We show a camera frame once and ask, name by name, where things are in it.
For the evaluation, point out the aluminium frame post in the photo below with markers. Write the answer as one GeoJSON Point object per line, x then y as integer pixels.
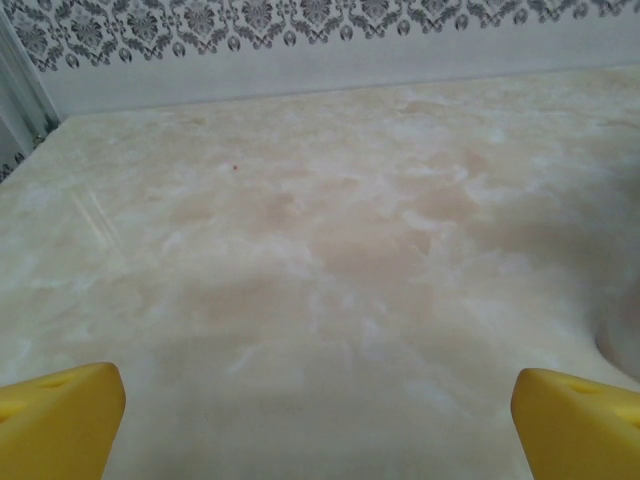
{"type": "Point", "coordinates": [25, 90]}

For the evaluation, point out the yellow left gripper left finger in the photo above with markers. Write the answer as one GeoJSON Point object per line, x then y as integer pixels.
{"type": "Point", "coordinates": [55, 425]}

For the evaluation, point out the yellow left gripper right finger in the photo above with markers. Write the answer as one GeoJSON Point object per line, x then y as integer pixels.
{"type": "Point", "coordinates": [580, 430]}

